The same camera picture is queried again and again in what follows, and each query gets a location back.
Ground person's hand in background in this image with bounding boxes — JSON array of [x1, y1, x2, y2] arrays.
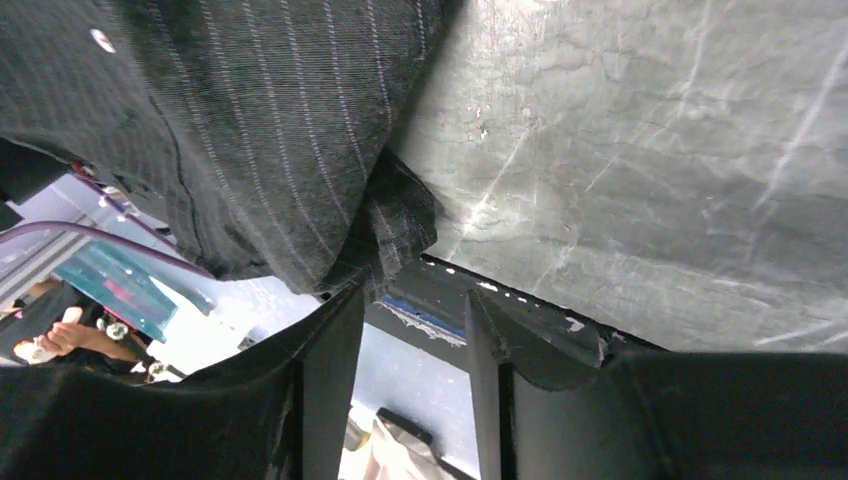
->
[[12, 306, 145, 365]]

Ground black pinstriped shirt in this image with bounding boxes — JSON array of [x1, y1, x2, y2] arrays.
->
[[1, 1, 457, 298]]

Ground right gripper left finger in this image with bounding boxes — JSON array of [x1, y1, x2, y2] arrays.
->
[[1, 287, 365, 479]]

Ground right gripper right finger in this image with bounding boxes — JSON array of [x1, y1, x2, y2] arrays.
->
[[465, 291, 847, 479]]

